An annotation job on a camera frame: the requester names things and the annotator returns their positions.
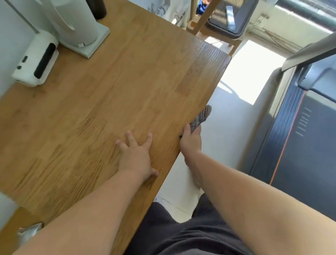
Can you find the person's left hand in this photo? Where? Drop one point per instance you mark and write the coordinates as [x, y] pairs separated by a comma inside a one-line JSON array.
[[136, 160]]

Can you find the white oblong device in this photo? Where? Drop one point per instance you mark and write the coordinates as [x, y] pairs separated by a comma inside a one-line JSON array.
[[29, 65]]

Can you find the plain wooden chair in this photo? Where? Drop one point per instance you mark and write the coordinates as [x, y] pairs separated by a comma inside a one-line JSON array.
[[203, 23]]

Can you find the blue item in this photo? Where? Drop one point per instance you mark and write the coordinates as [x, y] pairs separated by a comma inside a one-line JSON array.
[[202, 6]]

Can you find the white radiator pipes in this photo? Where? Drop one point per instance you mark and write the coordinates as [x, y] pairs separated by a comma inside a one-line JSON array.
[[173, 10]]

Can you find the black treadmill orange stripe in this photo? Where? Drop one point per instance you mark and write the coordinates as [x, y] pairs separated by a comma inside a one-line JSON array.
[[309, 147]]

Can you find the person's right hand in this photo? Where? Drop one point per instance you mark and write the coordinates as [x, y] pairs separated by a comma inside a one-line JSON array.
[[191, 144]]

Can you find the black shorts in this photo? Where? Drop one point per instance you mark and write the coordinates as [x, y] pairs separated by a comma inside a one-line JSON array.
[[170, 236]]

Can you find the black bottle orange cap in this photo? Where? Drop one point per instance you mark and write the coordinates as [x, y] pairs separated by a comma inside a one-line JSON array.
[[97, 9]]

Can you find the person's left forearm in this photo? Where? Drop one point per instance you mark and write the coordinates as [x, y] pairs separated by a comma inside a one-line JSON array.
[[84, 218]]

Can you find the striped cleaning cloth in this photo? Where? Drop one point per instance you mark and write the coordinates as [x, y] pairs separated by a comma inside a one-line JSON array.
[[202, 117]]

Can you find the person's right forearm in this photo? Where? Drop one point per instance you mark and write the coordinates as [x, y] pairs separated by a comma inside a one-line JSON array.
[[262, 210]]

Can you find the black ridged tray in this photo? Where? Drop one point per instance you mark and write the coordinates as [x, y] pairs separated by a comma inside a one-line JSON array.
[[244, 21]]

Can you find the white cylinder appliance square base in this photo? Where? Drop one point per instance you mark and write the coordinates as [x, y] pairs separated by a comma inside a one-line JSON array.
[[78, 23]]

